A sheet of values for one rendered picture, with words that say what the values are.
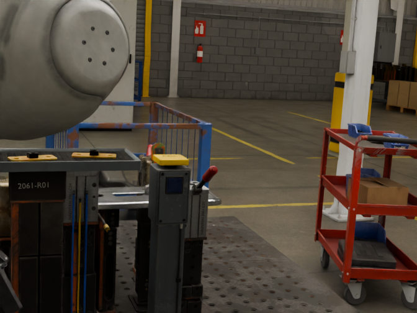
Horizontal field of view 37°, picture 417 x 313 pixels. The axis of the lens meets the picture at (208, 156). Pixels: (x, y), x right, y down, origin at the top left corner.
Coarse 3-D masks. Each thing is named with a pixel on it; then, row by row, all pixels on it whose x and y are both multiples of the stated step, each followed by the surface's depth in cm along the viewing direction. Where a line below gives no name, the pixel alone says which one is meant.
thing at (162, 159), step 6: (156, 156) 125; (162, 156) 125; (168, 156) 126; (174, 156) 126; (180, 156) 127; (156, 162) 125; (162, 162) 122; (168, 162) 123; (174, 162) 123; (180, 162) 124; (186, 162) 124
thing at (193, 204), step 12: (204, 192) 143; (192, 204) 143; (204, 204) 144; (192, 216) 144; (204, 216) 145; (192, 228) 144; (204, 228) 145; (192, 240) 146; (192, 252) 146; (192, 264) 147; (192, 276) 148; (192, 288) 148; (192, 300) 149; (192, 312) 149
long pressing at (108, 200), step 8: (104, 192) 160; (112, 192) 161; (120, 192) 161; (128, 192) 162; (136, 192) 162; (144, 192) 162; (104, 200) 152; (112, 200) 153; (120, 200) 153; (128, 200) 153; (136, 200) 154; (144, 200) 154; (208, 200) 157; (216, 200) 158; (104, 208) 148; (112, 208) 149; (120, 208) 150; (128, 208) 150; (136, 208) 151
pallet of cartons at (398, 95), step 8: (392, 80) 1549; (392, 88) 1549; (400, 88) 1522; (408, 88) 1494; (416, 88) 1469; (392, 96) 1550; (400, 96) 1522; (408, 96) 1495; (416, 96) 1469; (392, 104) 1550; (400, 104) 1522; (408, 104) 1496; (416, 104) 1469; (408, 112) 1521; (416, 112) 1469
